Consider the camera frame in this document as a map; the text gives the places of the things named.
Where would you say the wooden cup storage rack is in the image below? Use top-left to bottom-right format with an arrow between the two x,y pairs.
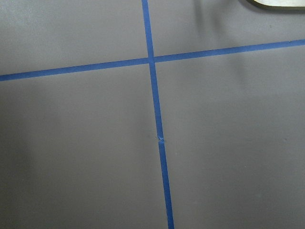
248,0 -> 305,10

